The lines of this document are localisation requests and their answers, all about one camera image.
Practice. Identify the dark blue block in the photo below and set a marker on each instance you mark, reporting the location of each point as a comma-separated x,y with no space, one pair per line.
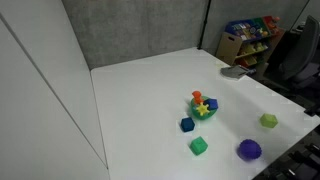
187,124

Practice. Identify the green bowl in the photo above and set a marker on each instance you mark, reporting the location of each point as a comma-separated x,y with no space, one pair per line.
193,106

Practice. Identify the blue block in bowl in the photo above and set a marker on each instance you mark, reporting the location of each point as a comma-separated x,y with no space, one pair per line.
211,103

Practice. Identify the lime green block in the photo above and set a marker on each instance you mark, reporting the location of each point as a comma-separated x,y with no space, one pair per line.
268,120

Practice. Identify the orange toy piece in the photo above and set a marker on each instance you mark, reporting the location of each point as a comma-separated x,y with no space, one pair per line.
197,97

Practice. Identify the yellow spiky star toy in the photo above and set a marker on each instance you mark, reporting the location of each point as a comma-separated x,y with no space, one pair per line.
202,109

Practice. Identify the grey folded cloth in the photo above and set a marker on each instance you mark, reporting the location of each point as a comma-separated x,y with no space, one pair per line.
234,72

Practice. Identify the black vertical pole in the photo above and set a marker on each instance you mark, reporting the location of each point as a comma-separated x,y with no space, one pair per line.
199,46

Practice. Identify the wooden toy shelf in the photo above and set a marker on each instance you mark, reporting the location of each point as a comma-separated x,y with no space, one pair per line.
249,42

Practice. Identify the purple spiky ball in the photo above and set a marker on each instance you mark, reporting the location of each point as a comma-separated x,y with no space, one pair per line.
249,150

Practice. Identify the black office chair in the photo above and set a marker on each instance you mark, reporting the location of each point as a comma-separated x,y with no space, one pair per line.
299,68

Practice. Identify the black equipment at corner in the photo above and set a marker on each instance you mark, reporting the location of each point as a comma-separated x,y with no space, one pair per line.
300,162

